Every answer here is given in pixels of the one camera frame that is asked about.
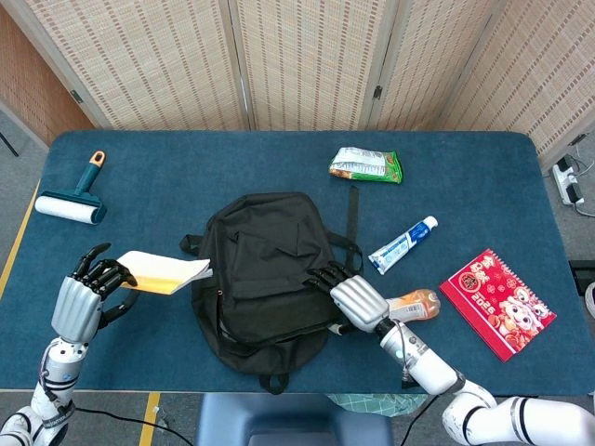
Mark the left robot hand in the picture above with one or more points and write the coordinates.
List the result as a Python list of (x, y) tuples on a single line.
[(76, 306)]

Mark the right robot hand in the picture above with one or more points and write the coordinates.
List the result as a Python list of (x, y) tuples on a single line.
[(360, 302)]

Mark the black fabric backpack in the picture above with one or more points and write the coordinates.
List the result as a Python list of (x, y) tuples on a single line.
[(279, 279)]

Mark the white book with yellow cover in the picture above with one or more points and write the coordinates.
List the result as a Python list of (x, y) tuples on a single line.
[(158, 274)]

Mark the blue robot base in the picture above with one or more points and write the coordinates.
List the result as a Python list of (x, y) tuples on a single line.
[(288, 418)]

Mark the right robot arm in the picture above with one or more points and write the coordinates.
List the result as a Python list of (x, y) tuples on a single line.
[(437, 367)]

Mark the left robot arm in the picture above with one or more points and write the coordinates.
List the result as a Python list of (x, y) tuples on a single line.
[(58, 371)]

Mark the orange drink bottle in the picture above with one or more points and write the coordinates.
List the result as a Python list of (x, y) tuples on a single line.
[(418, 304)]

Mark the blue white toothpaste tube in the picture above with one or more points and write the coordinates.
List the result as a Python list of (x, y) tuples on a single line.
[(400, 246)]

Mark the teal lint roller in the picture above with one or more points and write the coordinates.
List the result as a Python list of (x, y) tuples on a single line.
[(70, 208)]

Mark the green checkered cloth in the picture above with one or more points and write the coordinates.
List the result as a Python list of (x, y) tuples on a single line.
[(367, 403)]

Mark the red desk calendar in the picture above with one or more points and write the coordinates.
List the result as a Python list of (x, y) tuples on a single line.
[(497, 302)]

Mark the green snack packet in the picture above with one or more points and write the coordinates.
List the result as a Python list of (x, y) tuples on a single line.
[(367, 165)]

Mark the black box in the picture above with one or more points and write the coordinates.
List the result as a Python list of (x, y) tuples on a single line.
[(583, 274)]

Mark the white power strip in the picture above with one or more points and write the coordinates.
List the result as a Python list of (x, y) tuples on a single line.
[(567, 183)]

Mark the woven folding screen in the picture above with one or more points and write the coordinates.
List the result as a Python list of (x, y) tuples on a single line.
[(307, 60)]

